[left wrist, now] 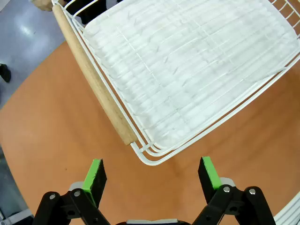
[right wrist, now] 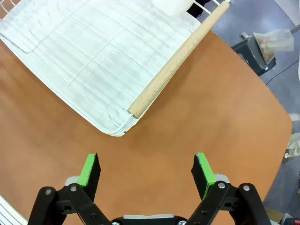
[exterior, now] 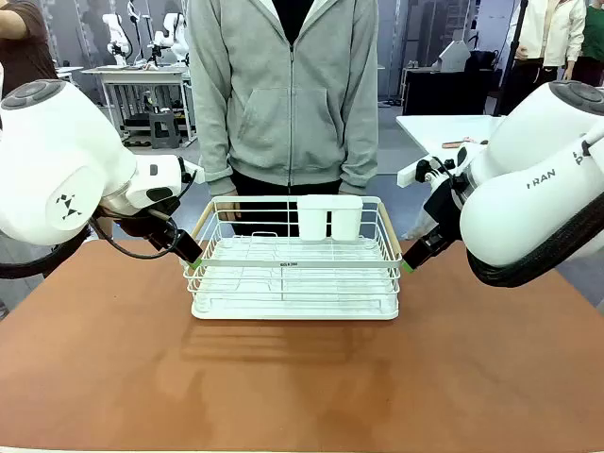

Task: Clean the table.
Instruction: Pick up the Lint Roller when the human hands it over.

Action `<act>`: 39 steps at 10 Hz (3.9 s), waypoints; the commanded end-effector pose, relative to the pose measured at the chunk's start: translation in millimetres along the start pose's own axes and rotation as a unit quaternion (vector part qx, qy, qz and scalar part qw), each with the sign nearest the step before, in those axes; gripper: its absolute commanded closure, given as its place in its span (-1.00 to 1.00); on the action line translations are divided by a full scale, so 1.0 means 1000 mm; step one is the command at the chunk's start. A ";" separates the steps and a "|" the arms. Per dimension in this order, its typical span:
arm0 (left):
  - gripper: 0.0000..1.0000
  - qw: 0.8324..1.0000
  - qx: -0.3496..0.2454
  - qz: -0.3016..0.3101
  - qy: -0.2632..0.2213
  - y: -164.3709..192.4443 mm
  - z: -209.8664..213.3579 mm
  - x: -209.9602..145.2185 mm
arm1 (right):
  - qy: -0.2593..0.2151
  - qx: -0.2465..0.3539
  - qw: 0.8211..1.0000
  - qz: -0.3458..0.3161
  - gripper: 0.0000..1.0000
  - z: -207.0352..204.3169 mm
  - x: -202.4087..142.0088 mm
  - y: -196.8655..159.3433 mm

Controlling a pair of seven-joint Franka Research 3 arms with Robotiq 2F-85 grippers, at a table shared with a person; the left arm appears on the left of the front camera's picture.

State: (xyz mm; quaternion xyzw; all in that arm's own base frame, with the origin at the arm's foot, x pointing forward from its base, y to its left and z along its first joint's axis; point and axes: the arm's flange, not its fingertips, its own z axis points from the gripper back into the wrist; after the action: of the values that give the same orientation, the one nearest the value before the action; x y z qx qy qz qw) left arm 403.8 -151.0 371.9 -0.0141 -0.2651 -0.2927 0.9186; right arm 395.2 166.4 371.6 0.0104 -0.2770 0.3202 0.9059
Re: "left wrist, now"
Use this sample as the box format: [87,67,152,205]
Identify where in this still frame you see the white wire dish rack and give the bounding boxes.
[51,0,300,166]

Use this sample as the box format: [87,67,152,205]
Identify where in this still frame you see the white ribbed drain tray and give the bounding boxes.
[83,0,300,150]

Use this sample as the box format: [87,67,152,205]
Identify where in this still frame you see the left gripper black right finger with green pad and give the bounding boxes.
[192,156,276,225]

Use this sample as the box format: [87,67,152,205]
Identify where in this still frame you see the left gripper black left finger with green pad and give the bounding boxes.
[32,158,111,225]

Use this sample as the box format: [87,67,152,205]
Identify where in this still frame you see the white slatted object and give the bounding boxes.
[273,191,300,225]

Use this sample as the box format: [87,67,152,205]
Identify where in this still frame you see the black shoe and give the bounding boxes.
[0,63,12,83]

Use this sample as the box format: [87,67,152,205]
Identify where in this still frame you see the person's right hand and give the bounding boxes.
[32,0,59,12]

